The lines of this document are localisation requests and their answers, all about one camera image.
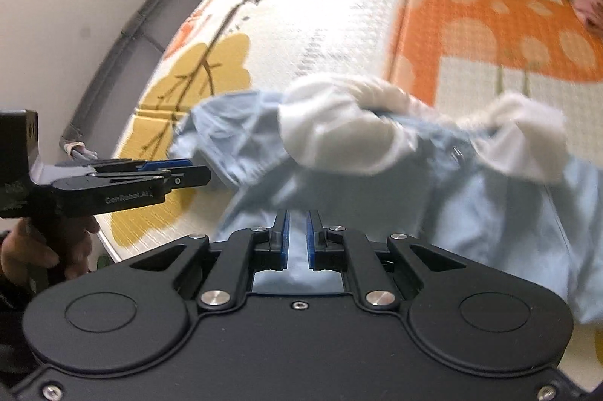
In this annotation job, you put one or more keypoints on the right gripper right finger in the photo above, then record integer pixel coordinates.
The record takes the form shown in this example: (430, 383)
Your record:
(350, 253)

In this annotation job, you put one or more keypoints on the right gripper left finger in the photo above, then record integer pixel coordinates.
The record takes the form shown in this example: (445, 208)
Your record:
(245, 253)

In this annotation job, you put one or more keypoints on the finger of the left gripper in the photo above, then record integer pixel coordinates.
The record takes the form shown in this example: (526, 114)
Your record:
(163, 164)

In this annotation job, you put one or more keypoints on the light blue shirt white collar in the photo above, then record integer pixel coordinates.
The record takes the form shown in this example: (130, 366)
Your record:
(498, 187)

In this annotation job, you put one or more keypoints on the person's left hand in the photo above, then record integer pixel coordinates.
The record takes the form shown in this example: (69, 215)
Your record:
(24, 246)

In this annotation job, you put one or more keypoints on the colourful foam play mat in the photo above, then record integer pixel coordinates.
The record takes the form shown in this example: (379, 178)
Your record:
(455, 56)

